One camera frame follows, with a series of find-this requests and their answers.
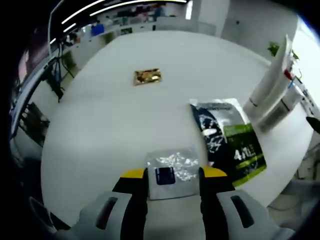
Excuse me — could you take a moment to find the potted green plant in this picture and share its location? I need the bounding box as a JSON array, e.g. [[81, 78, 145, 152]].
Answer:
[[267, 41, 300, 61]]

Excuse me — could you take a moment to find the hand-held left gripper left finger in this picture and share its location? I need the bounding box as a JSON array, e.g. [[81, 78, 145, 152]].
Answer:
[[74, 167, 149, 240]]

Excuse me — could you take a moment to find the small white skincare pump bottle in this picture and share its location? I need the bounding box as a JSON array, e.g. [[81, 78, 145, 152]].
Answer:
[[257, 86, 302, 132]]

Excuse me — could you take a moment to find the tall red-collared skincare pump bottle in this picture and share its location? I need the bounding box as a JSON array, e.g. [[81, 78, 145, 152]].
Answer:
[[282, 53, 297, 87]]

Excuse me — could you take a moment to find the white skincare tube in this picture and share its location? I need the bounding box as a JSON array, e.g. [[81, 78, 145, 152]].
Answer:
[[242, 33, 294, 116]]

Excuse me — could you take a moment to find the gold skincare sachet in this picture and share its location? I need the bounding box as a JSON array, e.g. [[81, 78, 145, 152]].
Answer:
[[132, 67, 163, 87]]

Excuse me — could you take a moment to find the silver blue skincare sachet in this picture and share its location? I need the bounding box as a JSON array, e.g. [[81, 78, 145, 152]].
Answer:
[[145, 146, 201, 200]]

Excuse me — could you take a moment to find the tripod laptop stand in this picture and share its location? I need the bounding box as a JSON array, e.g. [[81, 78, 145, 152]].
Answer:
[[46, 56, 77, 103]]

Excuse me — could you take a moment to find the blue storage bin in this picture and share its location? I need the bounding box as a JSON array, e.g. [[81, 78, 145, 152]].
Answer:
[[91, 23, 105, 36]]

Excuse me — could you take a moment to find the green black skincare sachet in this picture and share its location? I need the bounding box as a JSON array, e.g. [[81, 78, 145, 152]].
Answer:
[[188, 97, 268, 188]]

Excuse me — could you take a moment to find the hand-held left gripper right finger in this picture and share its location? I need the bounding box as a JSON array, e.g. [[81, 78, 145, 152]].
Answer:
[[198, 166, 273, 240]]

